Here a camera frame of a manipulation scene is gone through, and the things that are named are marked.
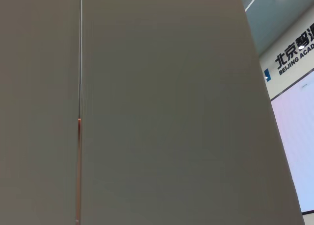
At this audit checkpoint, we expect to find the large wall display screen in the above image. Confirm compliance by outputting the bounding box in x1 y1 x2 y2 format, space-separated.
270 68 314 216

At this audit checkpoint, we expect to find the grey partition panel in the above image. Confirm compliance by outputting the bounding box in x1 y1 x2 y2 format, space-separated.
81 0 306 225
0 0 83 225

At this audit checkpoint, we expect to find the dark wall sign lettering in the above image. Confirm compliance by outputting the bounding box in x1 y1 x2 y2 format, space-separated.
274 26 314 76

